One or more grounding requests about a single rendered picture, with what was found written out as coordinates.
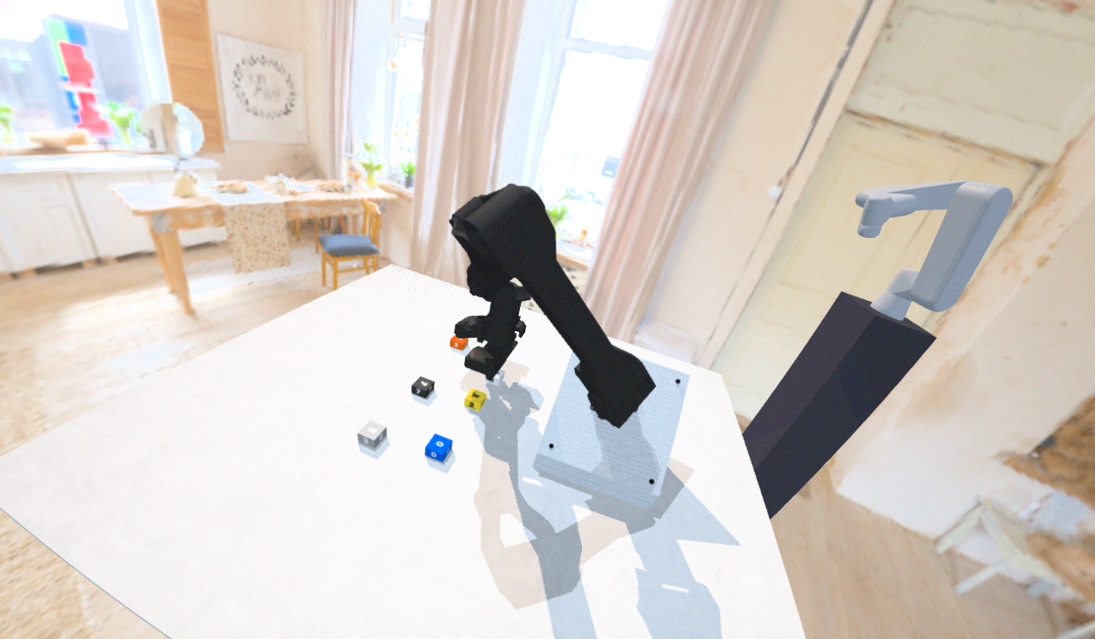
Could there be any blue block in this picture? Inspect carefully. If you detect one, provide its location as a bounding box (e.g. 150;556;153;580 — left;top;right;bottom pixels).
424;434;453;462

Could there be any yellow block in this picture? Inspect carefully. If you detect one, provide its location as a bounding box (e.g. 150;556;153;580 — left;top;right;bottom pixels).
464;388;487;411

